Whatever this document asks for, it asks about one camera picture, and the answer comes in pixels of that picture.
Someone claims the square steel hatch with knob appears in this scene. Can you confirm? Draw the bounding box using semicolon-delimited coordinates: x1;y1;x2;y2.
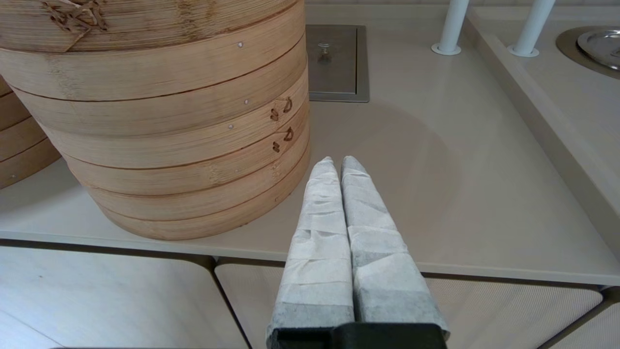
305;24;370;103

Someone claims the large bamboo steamer basket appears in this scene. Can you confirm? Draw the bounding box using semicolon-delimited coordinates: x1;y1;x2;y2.
0;0;307;102
10;36;310;169
63;124;311;241

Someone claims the grey-wrapped right gripper right finger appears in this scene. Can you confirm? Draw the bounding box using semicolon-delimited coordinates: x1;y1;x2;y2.
341;155;450;335

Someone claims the round metal plate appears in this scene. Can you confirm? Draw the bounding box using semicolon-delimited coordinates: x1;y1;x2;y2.
576;29;620;72

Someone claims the grey-wrapped right gripper left finger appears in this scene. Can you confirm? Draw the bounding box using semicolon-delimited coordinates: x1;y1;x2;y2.
266;156;356;336

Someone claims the white metal pole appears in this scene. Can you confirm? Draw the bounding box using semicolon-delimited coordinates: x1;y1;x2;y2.
431;0;471;56
507;0;558;58

